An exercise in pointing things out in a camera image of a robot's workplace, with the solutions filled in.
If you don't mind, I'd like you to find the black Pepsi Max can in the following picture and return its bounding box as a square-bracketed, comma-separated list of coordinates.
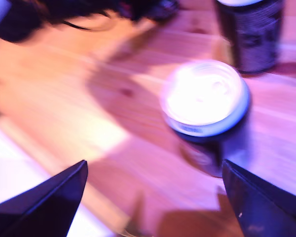
[159, 59, 252, 178]
[213, 0, 286, 75]

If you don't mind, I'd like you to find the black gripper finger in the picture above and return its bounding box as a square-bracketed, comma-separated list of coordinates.
[221, 158, 296, 237]
[0, 159, 89, 237]

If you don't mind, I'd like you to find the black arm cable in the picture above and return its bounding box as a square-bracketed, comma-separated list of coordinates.
[61, 19, 92, 32]

